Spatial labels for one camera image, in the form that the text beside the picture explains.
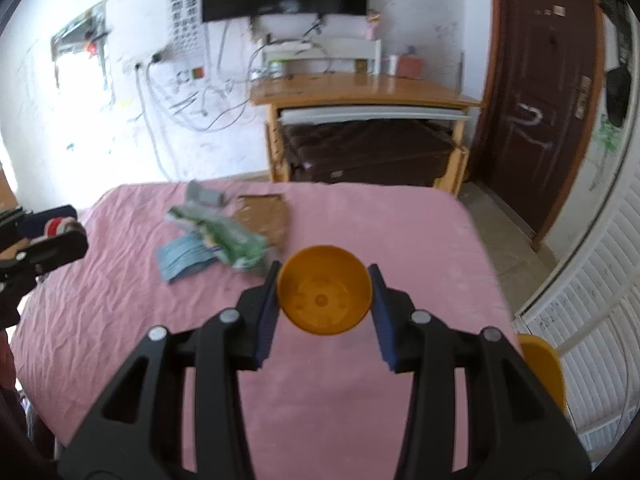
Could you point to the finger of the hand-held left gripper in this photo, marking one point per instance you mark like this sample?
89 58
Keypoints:
10 225
60 250

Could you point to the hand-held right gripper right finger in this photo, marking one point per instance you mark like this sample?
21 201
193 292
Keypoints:
382 320

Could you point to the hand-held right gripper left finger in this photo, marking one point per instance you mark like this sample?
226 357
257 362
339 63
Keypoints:
265 320

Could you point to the brown wooden board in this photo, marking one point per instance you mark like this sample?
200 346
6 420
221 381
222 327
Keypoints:
6 187

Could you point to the person's red clothing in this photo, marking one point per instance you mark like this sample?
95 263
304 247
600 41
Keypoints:
6 360

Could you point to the green plastic packet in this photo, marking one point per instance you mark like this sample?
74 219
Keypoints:
240 247

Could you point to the light blue face mask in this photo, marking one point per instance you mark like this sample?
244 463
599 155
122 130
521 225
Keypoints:
182 260

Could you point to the brown cardboard piece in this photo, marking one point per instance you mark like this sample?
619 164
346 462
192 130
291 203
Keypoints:
262 215

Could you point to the white green snack packet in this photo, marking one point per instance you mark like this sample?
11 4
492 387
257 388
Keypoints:
200 215

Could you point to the grey cloth piece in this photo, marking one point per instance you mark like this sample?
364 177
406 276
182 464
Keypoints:
205 194

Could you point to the yellow plastic bin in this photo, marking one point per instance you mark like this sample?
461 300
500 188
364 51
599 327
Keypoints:
542 370

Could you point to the window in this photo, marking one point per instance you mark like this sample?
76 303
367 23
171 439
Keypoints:
80 55

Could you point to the white keyboard tray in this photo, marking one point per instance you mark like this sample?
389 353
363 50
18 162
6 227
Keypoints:
375 113

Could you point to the white louvred panel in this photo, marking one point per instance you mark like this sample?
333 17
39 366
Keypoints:
590 320

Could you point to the white power strip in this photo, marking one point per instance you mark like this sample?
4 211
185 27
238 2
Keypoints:
152 58

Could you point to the wooden desk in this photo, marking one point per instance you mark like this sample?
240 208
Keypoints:
350 87

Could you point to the green white can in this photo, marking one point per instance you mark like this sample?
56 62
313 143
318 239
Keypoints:
277 69

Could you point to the small yellow box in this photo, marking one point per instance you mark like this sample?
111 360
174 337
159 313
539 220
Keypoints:
360 66

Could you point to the white cup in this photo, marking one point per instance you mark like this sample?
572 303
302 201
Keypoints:
393 65

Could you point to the pink box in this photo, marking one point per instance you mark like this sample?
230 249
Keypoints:
411 66

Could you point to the eye chart poster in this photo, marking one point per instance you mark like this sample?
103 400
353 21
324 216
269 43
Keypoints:
185 20

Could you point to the white desk shelf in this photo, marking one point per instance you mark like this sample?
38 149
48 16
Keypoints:
345 49

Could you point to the pink figurine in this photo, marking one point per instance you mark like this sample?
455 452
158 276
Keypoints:
373 27

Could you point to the dark brown door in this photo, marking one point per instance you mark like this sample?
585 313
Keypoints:
540 60

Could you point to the black hanging bag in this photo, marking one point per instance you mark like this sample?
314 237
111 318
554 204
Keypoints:
617 97

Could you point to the red green wall sticker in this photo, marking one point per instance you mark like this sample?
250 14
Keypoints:
198 73

